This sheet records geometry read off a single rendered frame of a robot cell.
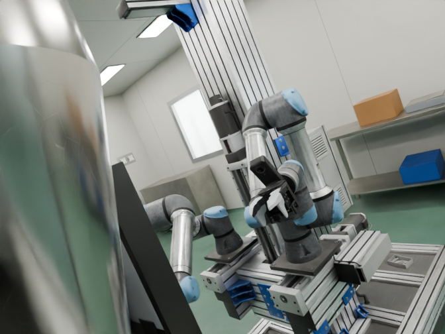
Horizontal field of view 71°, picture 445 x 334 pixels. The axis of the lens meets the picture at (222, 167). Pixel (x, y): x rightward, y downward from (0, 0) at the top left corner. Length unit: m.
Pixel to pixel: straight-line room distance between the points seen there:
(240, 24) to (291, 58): 2.53
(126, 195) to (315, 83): 3.62
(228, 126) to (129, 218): 0.98
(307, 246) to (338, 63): 2.86
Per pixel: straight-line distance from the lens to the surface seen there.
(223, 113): 1.42
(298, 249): 1.29
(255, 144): 1.11
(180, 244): 1.10
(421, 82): 3.73
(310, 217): 0.97
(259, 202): 0.73
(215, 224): 1.62
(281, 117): 1.14
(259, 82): 1.52
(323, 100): 3.99
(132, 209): 0.51
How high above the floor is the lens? 1.43
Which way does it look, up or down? 7 degrees down
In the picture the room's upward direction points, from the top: 23 degrees counter-clockwise
